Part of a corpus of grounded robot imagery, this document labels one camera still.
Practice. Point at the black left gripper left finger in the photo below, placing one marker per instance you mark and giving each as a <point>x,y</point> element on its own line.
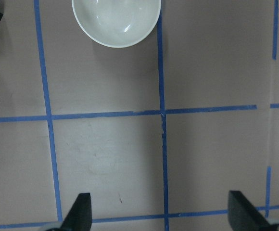
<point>79,218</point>

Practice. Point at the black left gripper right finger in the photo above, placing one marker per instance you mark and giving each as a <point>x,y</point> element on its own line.
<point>243,216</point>

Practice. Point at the white ceramic bowl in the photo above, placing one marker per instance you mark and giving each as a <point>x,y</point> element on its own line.
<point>117,23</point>

